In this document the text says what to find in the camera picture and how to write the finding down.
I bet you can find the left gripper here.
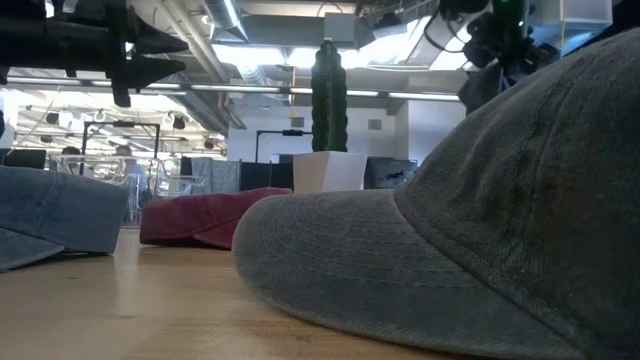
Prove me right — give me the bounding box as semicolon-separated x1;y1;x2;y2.
0;0;191;109

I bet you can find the red baseball cap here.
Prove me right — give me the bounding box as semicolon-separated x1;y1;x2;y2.
138;186;295;251

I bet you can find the long ceiling light strip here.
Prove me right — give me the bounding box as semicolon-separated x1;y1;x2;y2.
4;76;462;102

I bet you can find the person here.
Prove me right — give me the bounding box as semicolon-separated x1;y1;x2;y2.
59;145;82;171
113;144;135;174

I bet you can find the clear acrylic container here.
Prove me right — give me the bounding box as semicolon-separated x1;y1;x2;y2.
49;153;207;226

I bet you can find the grey ceiling box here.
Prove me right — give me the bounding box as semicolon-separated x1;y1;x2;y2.
323;11;358;49

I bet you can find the green cactus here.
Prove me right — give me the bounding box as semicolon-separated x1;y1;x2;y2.
310;38;349;154

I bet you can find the dark partition panel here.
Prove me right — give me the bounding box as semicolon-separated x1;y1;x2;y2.
239;160;295;193

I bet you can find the black monitor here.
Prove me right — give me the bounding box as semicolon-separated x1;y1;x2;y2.
3;148;48;171

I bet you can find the blue denim baseball cap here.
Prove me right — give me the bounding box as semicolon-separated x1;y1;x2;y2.
0;164;130;274

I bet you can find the white faceted plant pot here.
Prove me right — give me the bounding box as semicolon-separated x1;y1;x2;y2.
292;150;369;195

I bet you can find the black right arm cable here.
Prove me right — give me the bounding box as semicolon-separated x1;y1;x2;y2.
423;7;467;54

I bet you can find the black monitor stand frame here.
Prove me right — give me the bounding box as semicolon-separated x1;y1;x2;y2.
255;128;314;164
79;120;162;177

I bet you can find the silver ventilation duct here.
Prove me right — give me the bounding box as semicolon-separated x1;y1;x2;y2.
203;0;251;44

